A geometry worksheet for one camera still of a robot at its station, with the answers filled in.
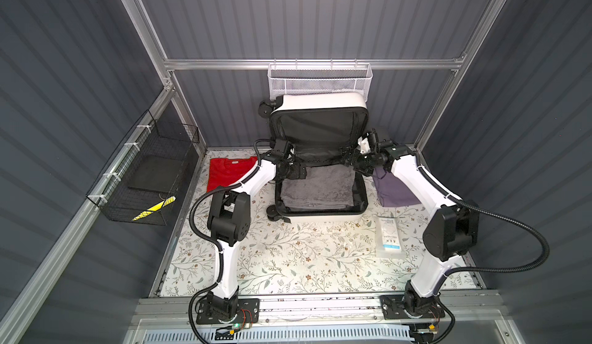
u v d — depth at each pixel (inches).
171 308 30.1
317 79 39.0
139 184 28.3
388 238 34.0
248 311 28.5
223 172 44.0
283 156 30.8
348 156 31.1
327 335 30.3
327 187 38.3
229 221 21.4
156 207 25.4
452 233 18.9
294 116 33.4
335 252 34.0
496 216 17.0
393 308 28.6
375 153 26.3
